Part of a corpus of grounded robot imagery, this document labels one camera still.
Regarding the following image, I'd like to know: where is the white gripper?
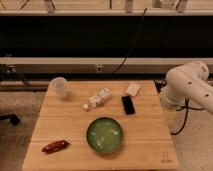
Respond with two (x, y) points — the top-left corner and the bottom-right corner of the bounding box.
(158, 91), (183, 126)

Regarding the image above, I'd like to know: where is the green ceramic bowl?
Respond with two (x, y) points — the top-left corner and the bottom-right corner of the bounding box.
(86, 117), (123, 155)

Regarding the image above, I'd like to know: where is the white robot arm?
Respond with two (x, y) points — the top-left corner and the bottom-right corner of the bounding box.
(159, 61), (213, 125)

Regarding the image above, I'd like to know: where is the black smartphone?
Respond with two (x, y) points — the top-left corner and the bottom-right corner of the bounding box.
(122, 96), (135, 115)

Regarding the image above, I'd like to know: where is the white sponge block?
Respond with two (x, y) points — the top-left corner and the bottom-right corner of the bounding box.
(126, 82), (141, 97)

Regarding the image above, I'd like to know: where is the white plastic bottle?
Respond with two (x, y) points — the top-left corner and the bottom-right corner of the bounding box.
(83, 88), (112, 111)

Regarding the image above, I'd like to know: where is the translucent plastic cup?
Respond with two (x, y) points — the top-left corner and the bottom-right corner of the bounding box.
(50, 77), (68, 99)

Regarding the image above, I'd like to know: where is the black chair base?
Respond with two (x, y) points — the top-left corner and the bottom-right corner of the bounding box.
(0, 114), (20, 126)

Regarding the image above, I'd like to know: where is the black floor cable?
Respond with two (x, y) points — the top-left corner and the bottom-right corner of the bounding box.
(154, 79), (205, 136)

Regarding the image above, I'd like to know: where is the black hanging cable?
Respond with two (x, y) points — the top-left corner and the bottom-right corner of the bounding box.
(111, 7), (148, 74)

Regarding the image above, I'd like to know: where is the grey metal rail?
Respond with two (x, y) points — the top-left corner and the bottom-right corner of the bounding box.
(0, 57), (213, 74)

